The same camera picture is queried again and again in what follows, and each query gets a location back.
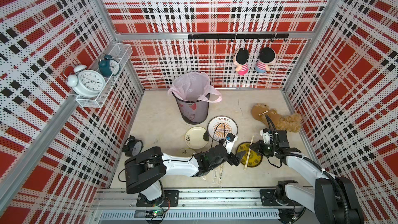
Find black alarm clock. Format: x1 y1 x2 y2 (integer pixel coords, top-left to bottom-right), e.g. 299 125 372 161
122 135 144 157

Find teal alarm clock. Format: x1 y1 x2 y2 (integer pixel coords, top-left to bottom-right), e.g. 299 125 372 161
98 55 121 77

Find yellow patterned plate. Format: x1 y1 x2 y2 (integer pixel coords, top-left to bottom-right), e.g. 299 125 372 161
236 142 263 168

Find blue striped hanging doll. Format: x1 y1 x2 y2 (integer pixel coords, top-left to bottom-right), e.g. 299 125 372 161
255 47 276 73

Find white wire wall shelf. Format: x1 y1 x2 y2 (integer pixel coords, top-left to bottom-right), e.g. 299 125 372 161
66 43 135 108

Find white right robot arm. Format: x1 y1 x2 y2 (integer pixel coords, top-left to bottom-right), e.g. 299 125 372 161
249 129 365 224

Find cream plate with flower print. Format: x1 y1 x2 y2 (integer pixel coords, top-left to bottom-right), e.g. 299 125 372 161
184 127 209 149

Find white twin-bell alarm clock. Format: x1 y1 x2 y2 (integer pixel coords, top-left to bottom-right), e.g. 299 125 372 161
67 65 106 98

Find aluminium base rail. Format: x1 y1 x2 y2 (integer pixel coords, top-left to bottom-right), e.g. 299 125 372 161
93 188 318 222

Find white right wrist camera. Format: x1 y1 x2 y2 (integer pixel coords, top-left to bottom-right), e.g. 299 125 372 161
260 128 274 144

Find white plate with teal rim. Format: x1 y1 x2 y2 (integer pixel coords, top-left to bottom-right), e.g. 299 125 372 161
207 116 238 142

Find wrapped disposable chopsticks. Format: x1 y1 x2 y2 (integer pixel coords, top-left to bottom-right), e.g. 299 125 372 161
216 164 224 188

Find bare wooden chopsticks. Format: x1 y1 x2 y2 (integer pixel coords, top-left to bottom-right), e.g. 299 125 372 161
244 135 254 170

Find brown teddy bear plush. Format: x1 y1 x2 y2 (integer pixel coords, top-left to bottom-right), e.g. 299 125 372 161
251 103 302 133

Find black wall hook rail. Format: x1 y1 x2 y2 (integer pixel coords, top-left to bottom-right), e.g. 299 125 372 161
188 33 290 40

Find black mesh waste bin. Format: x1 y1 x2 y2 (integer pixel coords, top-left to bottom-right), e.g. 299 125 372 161
172 93 209 125

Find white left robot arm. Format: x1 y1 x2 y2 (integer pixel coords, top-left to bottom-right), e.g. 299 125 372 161
124 144 245 201

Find pink striped hanging doll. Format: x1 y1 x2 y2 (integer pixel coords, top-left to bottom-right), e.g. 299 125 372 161
233 48 249 76

